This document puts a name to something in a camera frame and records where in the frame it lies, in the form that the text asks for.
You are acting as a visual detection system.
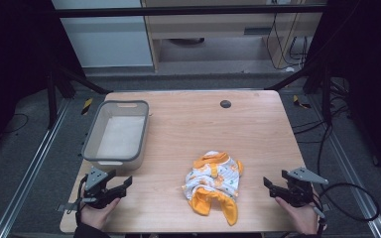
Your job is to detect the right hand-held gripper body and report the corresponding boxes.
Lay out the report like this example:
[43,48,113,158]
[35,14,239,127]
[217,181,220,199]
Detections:
[281,167,330,212]

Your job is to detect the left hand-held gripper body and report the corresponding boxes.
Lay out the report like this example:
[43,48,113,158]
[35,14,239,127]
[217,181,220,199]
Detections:
[57,166,128,213]

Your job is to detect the person's right hand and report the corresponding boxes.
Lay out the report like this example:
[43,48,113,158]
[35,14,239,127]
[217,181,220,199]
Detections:
[274,196,320,236]

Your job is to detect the person's left hand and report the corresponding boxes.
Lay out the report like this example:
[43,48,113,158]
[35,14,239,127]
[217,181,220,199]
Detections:
[79,196,122,231]

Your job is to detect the grey-rimmed white plastic basket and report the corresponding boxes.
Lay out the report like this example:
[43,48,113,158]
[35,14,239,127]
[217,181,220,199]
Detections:
[80,99,150,173]

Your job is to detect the white orange baby garment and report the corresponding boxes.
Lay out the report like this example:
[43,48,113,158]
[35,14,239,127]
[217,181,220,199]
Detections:
[182,150,245,227]

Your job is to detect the yellow black striped tape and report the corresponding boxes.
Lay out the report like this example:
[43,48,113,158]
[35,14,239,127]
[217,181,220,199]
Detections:
[80,97,94,116]
[292,94,313,110]

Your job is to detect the black metal stand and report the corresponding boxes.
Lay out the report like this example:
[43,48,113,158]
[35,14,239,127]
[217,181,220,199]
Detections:
[264,59,334,127]
[44,60,113,131]

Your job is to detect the black curtain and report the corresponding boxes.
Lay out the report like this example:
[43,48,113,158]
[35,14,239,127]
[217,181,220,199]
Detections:
[306,0,381,184]
[0,0,86,163]

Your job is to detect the white cabinet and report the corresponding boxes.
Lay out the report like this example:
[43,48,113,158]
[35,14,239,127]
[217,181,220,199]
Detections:
[51,0,154,68]

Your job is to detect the light wooden desk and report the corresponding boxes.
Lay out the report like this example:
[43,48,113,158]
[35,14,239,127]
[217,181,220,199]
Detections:
[141,0,327,72]

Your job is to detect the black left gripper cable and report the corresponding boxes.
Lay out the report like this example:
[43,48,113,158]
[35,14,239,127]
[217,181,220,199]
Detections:
[74,175,89,226]

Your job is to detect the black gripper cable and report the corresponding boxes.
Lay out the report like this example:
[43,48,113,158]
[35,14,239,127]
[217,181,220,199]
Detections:
[74,175,89,226]
[312,181,381,236]

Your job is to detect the aluminium floor rail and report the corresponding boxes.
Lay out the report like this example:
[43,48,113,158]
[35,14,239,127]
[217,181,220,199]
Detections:
[0,98,71,238]
[306,94,381,238]

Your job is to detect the black floor cables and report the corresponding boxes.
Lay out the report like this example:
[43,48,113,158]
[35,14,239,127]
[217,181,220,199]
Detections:
[292,78,353,179]

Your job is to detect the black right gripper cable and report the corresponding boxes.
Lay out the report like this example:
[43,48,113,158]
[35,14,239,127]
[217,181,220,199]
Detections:
[312,181,381,236]

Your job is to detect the thin black floor cable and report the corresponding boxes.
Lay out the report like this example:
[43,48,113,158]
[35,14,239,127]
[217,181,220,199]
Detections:
[1,113,30,135]

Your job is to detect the black cables under desk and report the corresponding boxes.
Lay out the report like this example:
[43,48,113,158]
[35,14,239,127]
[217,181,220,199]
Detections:
[265,12,310,72]

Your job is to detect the black horizontal frame bar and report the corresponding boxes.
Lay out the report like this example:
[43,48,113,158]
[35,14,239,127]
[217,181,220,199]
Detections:
[53,4,327,19]

